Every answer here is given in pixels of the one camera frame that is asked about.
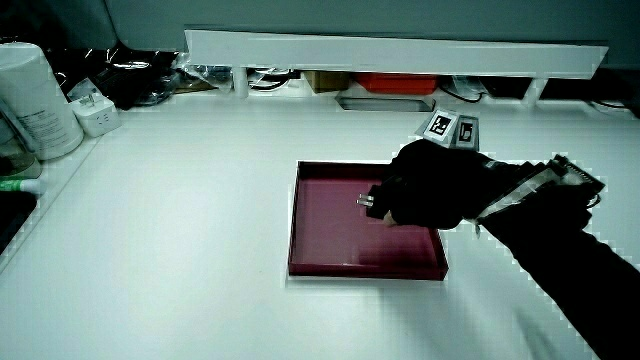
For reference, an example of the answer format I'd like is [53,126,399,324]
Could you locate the person's right hand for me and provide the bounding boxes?
[379,108,495,231]

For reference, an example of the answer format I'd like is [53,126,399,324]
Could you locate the black charger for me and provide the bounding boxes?
[355,184,392,220]

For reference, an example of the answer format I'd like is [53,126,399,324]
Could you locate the dark red rectangular plate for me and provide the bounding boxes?
[287,159,450,282]

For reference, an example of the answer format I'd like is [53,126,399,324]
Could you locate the grey flat tray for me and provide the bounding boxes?
[334,94,437,113]

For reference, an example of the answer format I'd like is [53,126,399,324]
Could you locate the red box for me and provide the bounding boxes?
[355,73,440,96]

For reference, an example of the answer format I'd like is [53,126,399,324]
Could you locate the white desk shelf riser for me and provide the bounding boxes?
[183,28,610,109]

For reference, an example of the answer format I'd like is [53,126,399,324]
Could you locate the brown cardboard box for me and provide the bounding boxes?
[302,70,351,95]

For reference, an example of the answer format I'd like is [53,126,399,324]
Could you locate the clear plastic bag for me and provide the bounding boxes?
[172,51,234,94]

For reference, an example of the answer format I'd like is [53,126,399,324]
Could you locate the black plastic bag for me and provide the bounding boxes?
[48,45,182,112]

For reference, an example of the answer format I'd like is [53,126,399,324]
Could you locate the white power socket cube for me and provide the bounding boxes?
[68,92,123,139]

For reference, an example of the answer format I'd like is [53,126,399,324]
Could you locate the white cylindrical canister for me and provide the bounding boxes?
[0,42,85,162]

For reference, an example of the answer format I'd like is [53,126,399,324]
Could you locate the green and white tube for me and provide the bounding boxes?
[0,178,47,196]

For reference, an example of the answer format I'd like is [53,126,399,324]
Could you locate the clear glass jar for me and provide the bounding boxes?
[0,98,44,180]

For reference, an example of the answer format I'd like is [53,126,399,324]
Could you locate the black flat pad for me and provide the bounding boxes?
[0,191,39,254]

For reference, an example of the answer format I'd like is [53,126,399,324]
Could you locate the black cable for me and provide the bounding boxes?
[438,76,487,104]

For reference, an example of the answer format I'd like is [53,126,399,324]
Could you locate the coiled white cable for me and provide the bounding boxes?
[247,67,302,92]

